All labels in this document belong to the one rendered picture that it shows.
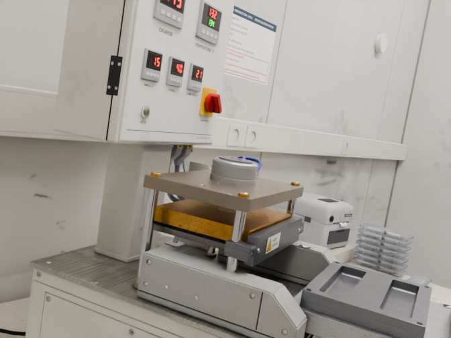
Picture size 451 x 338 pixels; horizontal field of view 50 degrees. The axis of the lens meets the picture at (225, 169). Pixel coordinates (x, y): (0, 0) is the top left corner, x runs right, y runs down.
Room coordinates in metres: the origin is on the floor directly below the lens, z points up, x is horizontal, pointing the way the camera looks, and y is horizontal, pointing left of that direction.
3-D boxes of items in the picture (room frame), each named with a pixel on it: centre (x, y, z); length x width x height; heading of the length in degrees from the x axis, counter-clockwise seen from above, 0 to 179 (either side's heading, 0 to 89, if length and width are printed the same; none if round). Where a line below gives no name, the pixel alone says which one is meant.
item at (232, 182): (0.86, 0.01, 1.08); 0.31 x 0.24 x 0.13; 156
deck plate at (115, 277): (0.84, 0.02, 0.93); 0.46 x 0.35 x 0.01; 66
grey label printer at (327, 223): (1.84, -0.37, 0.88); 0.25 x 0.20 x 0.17; 48
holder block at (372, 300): (0.72, -0.25, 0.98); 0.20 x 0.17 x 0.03; 156
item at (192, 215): (0.84, -0.02, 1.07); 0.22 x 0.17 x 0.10; 156
